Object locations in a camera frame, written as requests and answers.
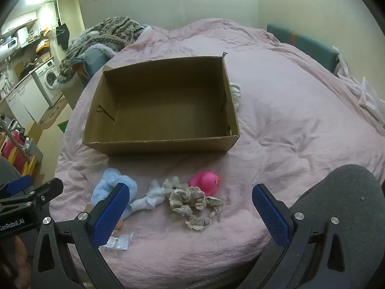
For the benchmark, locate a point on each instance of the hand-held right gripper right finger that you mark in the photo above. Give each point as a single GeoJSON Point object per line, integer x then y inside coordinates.
{"type": "Point", "coordinates": [270, 213]}

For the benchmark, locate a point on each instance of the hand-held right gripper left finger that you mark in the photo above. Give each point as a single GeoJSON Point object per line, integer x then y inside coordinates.
{"type": "Point", "coordinates": [111, 213]}

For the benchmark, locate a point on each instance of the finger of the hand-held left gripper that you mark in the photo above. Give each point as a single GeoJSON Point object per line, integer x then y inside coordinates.
{"type": "Point", "coordinates": [18, 184]}
{"type": "Point", "coordinates": [45, 190]}

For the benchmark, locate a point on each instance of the clear plastic packet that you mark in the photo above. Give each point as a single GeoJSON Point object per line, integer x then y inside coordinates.
{"type": "Point", "coordinates": [118, 242]}

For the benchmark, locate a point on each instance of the light blue fluffy scrunchie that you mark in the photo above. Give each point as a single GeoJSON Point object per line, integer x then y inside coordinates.
{"type": "Point", "coordinates": [105, 183]}

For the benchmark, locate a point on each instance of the knotted white cloth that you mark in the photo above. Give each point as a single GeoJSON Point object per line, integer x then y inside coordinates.
{"type": "Point", "coordinates": [150, 200]}

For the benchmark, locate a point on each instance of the pink rubber duck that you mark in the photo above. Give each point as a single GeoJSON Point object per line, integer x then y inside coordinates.
{"type": "Point", "coordinates": [204, 182]}

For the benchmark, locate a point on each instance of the taupe frilled scrunchie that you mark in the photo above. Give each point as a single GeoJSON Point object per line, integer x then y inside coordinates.
{"type": "Point", "coordinates": [183, 200]}

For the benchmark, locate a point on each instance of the brown lace-trimmed scrunchie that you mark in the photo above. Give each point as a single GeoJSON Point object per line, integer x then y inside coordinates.
{"type": "Point", "coordinates": [195, 222]}

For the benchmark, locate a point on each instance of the brown cardboard box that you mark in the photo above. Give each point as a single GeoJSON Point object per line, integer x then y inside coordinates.
{"type": "Point", "coordinates": [168, 114]}

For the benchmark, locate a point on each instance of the person's left hand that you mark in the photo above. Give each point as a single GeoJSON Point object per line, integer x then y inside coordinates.
{"type": "Point", "coordinates": [15, 256]}

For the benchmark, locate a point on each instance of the small tan tube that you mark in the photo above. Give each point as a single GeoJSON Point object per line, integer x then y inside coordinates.
{"type": "Point", "coordinates": [119, 225]}

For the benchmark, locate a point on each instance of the person's left leg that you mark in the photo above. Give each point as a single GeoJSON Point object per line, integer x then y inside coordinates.
{"type": "Point", "coordinates": [7, 168]}

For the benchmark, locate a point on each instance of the wooden rack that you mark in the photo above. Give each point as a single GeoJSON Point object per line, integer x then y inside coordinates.
{"type": "Point", "coordinates": [28, 161]}

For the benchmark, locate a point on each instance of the red suitcase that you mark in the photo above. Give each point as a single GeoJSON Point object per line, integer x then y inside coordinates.
{"type": "Point", "coordinates": [12, 147]}

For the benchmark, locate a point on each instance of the small cardboard box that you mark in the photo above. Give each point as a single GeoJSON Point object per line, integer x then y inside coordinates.
{"type": "Point", "coordinates": [34, 132]}

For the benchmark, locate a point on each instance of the white kitchen cabinet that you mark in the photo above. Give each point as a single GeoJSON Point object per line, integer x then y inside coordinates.
{"type": "Point", "coordinates": [21, 102]}

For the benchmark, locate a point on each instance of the pink blanket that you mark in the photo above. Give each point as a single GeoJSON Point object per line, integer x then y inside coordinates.
{"type": "Point", "coordinates": [300, 111]}

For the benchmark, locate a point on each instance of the white washing machine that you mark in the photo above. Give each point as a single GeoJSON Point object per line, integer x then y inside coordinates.
{"type": "Point", "coordinates": [49, 78]}

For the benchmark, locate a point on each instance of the crumpled white cloth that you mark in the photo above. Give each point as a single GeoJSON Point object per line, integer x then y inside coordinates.
{"type": "Point", "coordinates": [236, 94]}

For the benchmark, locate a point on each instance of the teal cushion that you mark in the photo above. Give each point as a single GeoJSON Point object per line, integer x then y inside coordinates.
{"type": "Point", "coordinates": [93, 58]}

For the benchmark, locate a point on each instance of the white kitchen appliance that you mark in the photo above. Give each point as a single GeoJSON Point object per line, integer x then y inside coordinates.
{"type": "Point", "coordinates": [9, 43]}

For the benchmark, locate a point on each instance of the white crumpled sheet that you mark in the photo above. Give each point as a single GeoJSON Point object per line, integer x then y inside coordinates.
{"type": "Point", "coordinates": [367, 93]}

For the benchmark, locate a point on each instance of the black hanging garment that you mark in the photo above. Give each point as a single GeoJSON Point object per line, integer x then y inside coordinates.
{"type": "Point", "coordinates": [62, 34]}

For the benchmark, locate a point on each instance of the teal headboard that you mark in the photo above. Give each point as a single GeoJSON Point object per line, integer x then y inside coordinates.
{"type": "Point", "coordinates": [306, 46]}

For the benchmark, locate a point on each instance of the patterned knit blanket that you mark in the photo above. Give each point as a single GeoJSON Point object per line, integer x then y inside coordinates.
{"type": "Point", "coordinates": [114, 33]}

